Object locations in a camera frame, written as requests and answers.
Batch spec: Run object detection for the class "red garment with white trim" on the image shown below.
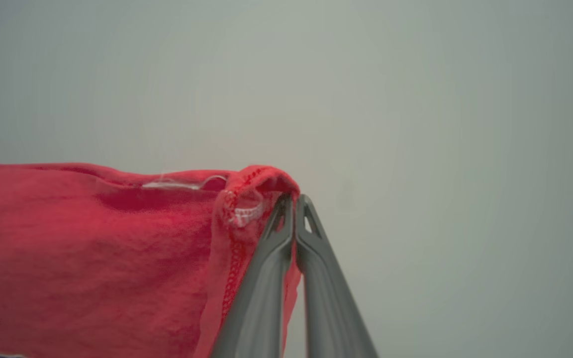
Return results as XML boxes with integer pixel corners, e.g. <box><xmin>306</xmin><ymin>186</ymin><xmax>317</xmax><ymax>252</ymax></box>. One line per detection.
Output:
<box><xmin>0</xmin><ymin>159</ymin><xmax>302</xmax><ymax>358</ymax></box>

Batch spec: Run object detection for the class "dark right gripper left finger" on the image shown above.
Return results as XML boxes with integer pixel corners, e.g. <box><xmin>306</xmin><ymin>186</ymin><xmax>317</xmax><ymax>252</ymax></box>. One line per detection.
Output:
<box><xmin>210</xmin><ymin>194</ymin><xmax>295</xmax><ymax>358</ymax></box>

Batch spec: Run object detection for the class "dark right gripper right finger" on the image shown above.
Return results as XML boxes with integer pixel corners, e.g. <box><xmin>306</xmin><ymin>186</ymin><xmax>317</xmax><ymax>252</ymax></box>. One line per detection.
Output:
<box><xmin>294</xmin><ymin>193</ymin><xmax>380</xmax><ymax>358</ymax></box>

